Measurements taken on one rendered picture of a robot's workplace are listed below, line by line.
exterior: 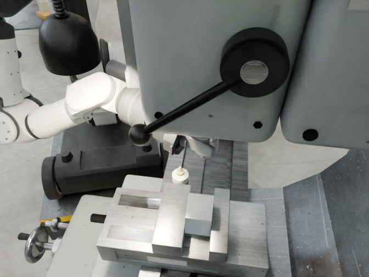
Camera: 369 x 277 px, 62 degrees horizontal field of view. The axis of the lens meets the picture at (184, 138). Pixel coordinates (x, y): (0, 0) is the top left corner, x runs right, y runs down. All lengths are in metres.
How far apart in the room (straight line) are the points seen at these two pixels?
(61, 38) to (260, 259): 0.52
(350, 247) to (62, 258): 0.75
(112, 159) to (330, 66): 1.19
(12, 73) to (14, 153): 1.78
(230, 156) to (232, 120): 0.53
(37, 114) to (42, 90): 2.32
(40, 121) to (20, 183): 1.58
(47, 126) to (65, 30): 0.37
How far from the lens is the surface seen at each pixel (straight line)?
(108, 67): 0.68
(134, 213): 0.71
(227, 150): 0.93
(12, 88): 0.79
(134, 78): 0.49
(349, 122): 0.40
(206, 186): 0.85
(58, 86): 3.07
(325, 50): 0.34
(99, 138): 1.57
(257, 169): 2.18
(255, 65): 0.32
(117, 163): 1.40
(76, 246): 1.02
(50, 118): 0.73
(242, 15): 0.33
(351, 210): 0.78
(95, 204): 1.08
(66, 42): 0.40
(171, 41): 0.35
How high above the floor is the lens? 1.62
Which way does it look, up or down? 44 degrees down
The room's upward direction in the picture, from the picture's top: straight up
